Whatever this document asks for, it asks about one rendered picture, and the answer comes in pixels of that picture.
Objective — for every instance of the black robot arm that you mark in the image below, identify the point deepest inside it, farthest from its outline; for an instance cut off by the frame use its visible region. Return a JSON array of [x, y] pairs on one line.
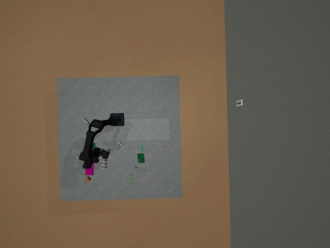
[[87, 155]]

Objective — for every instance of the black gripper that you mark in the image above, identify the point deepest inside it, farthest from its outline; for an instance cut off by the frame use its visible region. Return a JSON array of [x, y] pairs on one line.
[[104, 154]]

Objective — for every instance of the magenta flat panel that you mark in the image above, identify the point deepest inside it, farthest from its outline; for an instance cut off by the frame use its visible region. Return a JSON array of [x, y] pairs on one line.
[[89, 171]]

